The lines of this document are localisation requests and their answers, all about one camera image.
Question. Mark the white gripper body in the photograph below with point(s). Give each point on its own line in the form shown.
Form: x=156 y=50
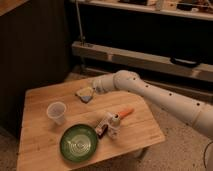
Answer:
x=86 y=91

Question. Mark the translucent plastic cup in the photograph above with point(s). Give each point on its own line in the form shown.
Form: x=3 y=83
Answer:
x=56 y=112

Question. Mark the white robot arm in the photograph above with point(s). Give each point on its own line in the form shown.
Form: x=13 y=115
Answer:
x=195 y=113

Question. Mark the green ceramic bowl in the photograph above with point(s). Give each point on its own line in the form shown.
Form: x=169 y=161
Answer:
x=78 y=143

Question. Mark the blue sponge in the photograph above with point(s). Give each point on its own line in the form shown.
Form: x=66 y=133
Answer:
x=86 y=99

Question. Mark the small silver shaker bottle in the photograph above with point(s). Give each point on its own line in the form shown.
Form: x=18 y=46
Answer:
x=113 y=126

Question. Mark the orange carrot toy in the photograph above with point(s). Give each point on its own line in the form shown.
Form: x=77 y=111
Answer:
x=125 y=112

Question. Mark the wooden table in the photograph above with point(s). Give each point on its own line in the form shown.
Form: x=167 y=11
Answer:
x=58 y=130

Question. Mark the long metal case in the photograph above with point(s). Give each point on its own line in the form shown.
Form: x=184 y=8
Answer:
x=156 y=63

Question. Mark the white red packet box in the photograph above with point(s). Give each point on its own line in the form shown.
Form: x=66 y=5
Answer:
x=102 y=126

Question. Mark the metal vertical pole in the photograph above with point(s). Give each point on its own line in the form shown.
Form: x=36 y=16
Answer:
x=82 y=38

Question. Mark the upper wooden shelf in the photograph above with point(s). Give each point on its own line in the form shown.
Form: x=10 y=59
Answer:
x=145 y=9

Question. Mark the black case handle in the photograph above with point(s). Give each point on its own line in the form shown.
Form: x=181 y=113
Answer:
x=188 y=64

